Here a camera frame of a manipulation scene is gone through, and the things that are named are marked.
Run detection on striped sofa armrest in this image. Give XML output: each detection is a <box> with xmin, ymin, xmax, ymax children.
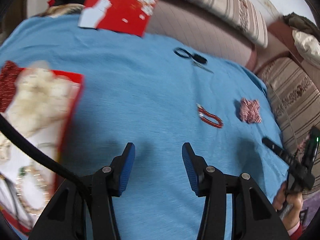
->
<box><xmin>258</xmin><ymin>57</ymin><xmax>319</xmax><ymax>162</ymax></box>

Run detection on dark red dotted scrunchie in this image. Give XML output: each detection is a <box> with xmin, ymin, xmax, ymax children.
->
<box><xmin>0</xmin><ymin>61</ymin><xmax>23</xmax><ymax>113</ymax></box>

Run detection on red plaid scrunchie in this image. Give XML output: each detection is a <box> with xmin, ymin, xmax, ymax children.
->
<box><xmin>239</xmin><ymin>98</ymin><xmax>262</xmax><ymax>124</ymax></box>

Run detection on red jewelry box tray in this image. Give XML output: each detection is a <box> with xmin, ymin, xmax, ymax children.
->
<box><xmin>1</xmin><ymin>70</ymin><xmax>84</xmax><ymax>236</ymax></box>

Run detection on pink sofa cushion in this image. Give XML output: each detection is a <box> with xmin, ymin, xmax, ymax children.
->
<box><xmin>146</xmin><ymin>0</ymin><xmax>257</xmax><ymax>71</ymax></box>

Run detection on blue towel cloth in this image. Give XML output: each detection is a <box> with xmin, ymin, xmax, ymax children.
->
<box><xmin>1</xmin><ymin>15</ymin><xmax>287</xmax><ymax>239</ymax></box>

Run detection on red box lid with cat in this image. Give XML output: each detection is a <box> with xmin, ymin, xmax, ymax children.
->
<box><xmin>78</xmin><ymin>0</ymin><xmax>158</xmax><ymax>37</ymax></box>

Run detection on black scissors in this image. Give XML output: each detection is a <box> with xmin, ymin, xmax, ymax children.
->
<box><xmin>174</xmin><ymin>48</ymin><xmax>214</xmax><ymax>74</ymax></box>

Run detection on cream organza dotted scrunchie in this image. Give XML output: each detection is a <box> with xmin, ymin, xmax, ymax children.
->
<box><xmin>5</xmin><ymin>61</ymin><xmax>74</xmax><ymax>138</ymax></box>

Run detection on red bead bracelet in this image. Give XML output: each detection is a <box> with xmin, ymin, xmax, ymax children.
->
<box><xmin>196</xmin><ymin>103</ymin><xmax>224</xmax><ymax>129</ymax></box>

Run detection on striped pillow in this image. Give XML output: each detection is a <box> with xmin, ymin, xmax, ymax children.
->
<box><xmin>163</xmin><ymin>0</ymin><xmax>269</xmax><ymax>49</ymax></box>

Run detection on person's right hand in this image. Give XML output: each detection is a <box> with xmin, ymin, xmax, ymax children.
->
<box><xmin>272</xmin><ymin>181</ymin><xmax>303</xmax><ymax>231</ymax></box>

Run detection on cream cushion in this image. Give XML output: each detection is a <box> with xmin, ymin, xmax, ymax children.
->
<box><xmin>292</xmin><ymin>29</ymin><xmax>320</xmax><ymax>68</ymax></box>

